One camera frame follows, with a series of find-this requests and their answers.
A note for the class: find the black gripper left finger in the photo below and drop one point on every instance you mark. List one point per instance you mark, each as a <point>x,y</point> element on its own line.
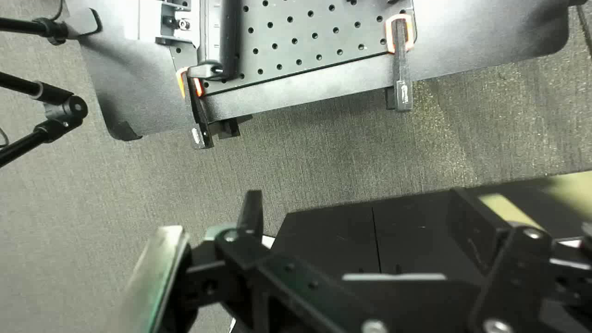
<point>289,281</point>

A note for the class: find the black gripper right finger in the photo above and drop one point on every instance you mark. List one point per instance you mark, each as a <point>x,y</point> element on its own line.
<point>524,279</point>

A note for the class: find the black cabinet with granite counter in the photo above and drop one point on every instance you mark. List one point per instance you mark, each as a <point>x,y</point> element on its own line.
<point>394,242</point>

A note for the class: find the greenish metal plate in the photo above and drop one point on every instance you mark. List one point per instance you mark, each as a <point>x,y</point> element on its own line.
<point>154,279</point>

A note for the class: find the perforated metal breadboard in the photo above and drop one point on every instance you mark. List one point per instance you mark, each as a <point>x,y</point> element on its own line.
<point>296,38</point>

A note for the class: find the grey perforated metal board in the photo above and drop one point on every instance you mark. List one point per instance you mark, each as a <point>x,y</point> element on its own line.
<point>122,81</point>

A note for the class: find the aluminium extrusion mount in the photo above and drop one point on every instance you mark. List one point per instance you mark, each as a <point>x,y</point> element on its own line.
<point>215,31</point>

